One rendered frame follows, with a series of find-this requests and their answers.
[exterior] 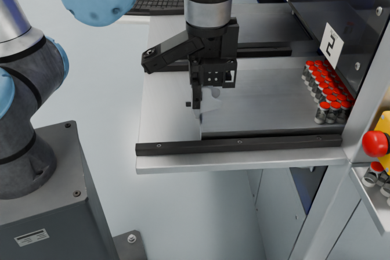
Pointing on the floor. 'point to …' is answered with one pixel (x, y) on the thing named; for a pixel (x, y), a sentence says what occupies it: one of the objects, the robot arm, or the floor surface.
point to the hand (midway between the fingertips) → (194, 112)
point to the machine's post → (307, 231)
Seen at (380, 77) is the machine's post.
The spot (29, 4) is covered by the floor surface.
